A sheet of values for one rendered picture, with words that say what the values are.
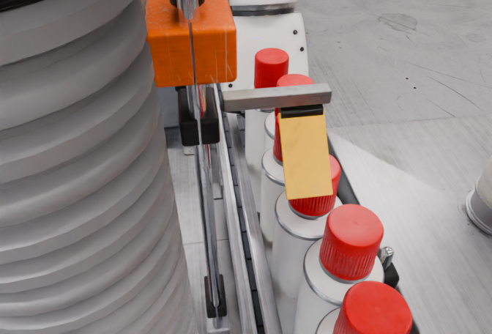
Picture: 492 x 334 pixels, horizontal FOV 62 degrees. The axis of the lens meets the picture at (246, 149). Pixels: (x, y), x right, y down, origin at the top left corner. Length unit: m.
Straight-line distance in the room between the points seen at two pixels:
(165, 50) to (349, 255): 0.15
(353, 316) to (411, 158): 0.43
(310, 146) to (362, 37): 0.80
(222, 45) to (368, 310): 0.14
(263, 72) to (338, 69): 0.53
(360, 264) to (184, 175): 0.42
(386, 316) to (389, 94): 0.66
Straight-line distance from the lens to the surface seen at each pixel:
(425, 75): 0.94
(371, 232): 0.25
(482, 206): 0.56
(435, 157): 0.64
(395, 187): 0.58
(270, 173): 0.33
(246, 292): 0.46
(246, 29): 0.46
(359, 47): 1.01
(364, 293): 0.23
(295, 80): 0.36
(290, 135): 0.26
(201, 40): 0.19
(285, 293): 0.36
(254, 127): 0.42
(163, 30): 0.19
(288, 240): 0.31
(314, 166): 0.26
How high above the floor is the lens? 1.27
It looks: 41 degrees down
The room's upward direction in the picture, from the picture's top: straight up
